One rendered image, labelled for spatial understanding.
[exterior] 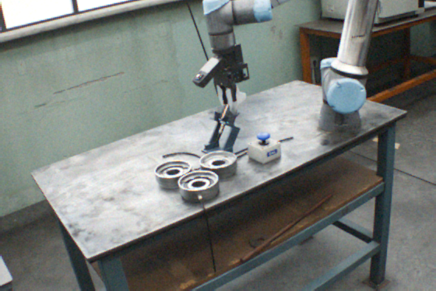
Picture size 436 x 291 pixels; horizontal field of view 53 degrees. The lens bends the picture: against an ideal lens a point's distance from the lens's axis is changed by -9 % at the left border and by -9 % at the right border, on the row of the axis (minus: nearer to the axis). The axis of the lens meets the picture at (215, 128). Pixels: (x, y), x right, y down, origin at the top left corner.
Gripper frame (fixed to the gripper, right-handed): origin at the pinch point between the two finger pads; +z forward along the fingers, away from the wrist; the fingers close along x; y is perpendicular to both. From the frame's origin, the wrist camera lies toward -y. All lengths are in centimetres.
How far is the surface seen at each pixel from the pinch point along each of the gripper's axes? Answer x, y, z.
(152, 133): 31.0, -13.0, 11.5
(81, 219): -6, -55, 8
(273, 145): -16.6, 2.4, 7.8
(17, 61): 150, -34, -8
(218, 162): -9.2, -12.5, 9.2
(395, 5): 75, 204, 14
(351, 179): -14, 40, 40
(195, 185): -15.1, -24.4, 8.8
